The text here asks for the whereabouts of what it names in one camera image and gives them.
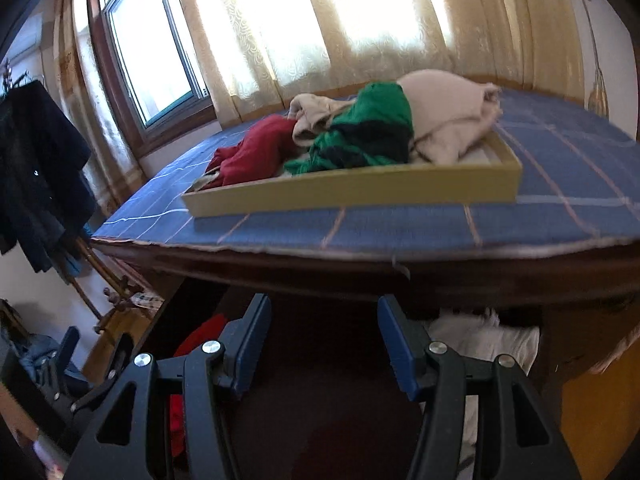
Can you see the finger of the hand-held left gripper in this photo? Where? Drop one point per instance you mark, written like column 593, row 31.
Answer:
column 110, row 370
column 69, row 350

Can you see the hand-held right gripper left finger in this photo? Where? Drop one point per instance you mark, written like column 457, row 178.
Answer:
column 250, row 340

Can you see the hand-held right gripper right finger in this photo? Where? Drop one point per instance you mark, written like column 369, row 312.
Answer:
column 400, row 345

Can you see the bright red underwear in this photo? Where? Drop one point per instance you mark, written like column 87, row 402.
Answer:
column 200, row 332

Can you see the dark wooden desk drawer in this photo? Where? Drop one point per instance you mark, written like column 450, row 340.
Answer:
column 325, row 410

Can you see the yellow cardboard tray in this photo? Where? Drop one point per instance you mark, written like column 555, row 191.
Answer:
column 350, row 192

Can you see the dark red underwear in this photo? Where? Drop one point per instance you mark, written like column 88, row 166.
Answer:
column 260, row 150

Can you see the small beige underwear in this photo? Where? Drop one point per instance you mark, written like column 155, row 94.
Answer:
column 310, row 115

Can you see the green black striped underwear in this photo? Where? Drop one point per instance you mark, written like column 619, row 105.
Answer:
column 370, row 110

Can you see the large beige underwear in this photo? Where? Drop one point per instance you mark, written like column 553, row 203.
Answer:
column 450, row 110

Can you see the denim clothes pile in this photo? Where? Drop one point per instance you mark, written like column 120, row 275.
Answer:
column 35, row 355

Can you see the wooden coat rack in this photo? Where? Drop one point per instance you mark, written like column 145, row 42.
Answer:
column 106, row 291

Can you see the dark wooden desk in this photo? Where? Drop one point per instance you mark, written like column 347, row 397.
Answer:
column 450, row 280

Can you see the teal garment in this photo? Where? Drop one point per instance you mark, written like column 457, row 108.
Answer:
column 74, row 266

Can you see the dark coat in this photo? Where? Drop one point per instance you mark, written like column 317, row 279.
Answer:
column 40, row 170

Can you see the patterned side curtain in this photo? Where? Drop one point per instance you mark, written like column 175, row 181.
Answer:
column 110, row 150

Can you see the floral pink cloth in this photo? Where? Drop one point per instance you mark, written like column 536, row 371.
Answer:
column 620, row 350

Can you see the blue checked tablecloth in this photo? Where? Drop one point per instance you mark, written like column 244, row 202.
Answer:
column 550, row 170

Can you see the wooden framed window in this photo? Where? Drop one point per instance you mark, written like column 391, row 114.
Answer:
column 150, row 60

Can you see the cream lace curtain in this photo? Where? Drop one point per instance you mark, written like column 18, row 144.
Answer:
column 350, row 25

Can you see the wooden drawer pedestal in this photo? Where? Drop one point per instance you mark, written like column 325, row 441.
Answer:
column 565, row 345

